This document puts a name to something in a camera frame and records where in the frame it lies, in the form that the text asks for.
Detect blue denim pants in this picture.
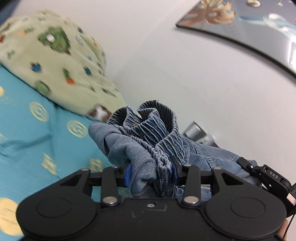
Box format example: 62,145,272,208
89,100,260,199

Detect teal patterned bed sheet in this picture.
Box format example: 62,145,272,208
1,67,110,240

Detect green cartoon fleece blanket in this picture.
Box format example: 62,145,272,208
1,11,125,121

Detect person's right hand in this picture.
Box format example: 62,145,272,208
277,220,288,240

